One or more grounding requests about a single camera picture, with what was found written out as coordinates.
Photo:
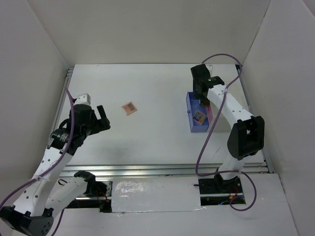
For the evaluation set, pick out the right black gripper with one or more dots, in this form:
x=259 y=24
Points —
x=204 y=101

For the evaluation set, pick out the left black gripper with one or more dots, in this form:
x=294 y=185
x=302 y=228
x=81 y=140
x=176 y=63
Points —
x=101 y=124

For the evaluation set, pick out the peach four-pan palette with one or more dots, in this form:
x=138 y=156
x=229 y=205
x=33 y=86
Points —
x=129 y=108

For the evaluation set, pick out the pink drawer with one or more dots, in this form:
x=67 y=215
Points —
x=209 y=114

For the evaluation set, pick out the colourful square eyeshadow palette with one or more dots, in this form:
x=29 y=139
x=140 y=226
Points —
x=199 y=117

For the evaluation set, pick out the brown long eyeshadow palette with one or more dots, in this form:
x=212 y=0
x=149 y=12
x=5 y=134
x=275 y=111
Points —
x=204 y=103

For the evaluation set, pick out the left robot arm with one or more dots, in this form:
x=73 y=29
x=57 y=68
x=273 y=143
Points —
x=33 y=213

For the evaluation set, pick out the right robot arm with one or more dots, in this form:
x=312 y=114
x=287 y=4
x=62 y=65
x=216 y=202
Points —
x=246 y=137

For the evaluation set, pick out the white drawer cabinet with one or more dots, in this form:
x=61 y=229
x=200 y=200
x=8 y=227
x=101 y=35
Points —
x=232 y=110

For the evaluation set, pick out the white cover plate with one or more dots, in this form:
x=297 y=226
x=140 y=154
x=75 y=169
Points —
x=155 y=194

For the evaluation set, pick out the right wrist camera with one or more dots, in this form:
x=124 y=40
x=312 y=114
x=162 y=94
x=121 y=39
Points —
x=209 y=67

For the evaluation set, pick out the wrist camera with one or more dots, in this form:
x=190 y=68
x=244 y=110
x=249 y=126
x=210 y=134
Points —
x=209 y=67
x=83 y=99

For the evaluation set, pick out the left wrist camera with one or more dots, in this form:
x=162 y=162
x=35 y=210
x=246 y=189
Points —
x=83 y=99

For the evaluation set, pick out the aluminium rail frame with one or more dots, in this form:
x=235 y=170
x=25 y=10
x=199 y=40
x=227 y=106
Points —
x=153 y=141

